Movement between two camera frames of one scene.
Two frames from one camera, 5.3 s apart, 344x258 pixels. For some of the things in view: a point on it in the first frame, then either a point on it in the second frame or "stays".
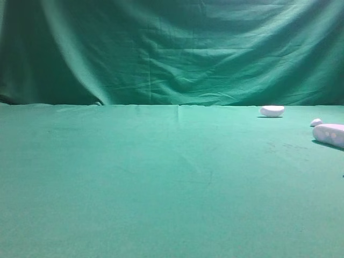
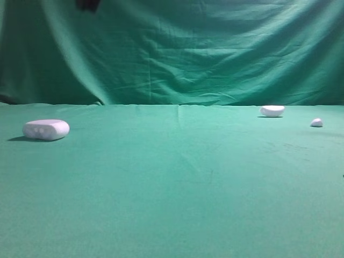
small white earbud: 315,122 stays
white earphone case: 330,133 -> 46,129
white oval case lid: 272,110 stays
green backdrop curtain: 203,52 stays
